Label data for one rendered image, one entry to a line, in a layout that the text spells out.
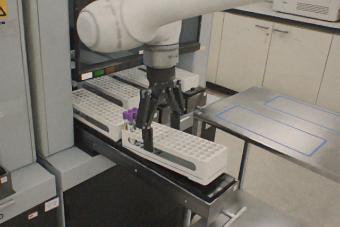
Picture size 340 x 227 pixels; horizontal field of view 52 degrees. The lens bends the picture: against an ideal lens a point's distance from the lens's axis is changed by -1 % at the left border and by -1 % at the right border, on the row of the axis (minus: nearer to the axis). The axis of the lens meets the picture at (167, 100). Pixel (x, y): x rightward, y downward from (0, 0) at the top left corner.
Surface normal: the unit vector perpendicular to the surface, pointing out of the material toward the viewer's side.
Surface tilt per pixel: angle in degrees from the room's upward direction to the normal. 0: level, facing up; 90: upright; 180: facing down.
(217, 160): 84
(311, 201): 0
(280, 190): 0
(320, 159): 0
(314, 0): 90
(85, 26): 93
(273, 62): 90
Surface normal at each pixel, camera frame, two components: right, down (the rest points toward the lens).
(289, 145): 0.07, -0.91
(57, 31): 0.75, 0.31
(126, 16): 0.20, 0.07
